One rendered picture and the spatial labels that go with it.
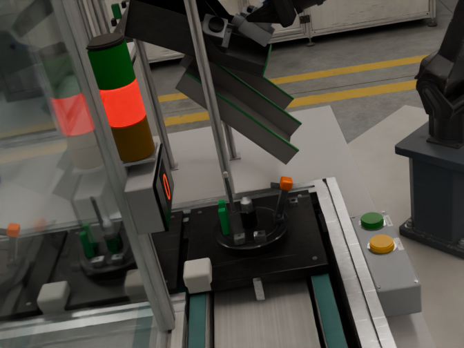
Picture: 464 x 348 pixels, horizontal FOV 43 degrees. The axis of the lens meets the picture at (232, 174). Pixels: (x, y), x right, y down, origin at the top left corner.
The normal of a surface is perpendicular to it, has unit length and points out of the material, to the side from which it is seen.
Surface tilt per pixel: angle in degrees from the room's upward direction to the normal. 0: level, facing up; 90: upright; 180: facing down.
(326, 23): 90
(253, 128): 90
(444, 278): 0
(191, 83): 90
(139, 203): 90
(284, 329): 0
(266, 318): 0
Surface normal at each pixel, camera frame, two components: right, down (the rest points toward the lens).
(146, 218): 0.03, 0.49
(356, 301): -0.18, -0.86
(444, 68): -0.61, 0.04
